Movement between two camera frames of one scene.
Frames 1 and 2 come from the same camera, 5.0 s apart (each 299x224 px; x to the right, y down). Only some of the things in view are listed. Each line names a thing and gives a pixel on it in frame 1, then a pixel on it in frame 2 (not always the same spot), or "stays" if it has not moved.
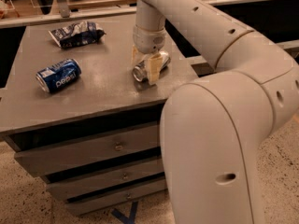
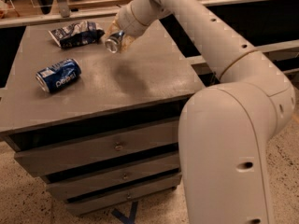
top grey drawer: [65, 156] stays
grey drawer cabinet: [72, 109] stays
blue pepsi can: [52, 77] stays
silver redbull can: [140, 72] → [113, 42]
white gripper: [149, 41] → [128, 21]
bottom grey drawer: [109, 199] stays
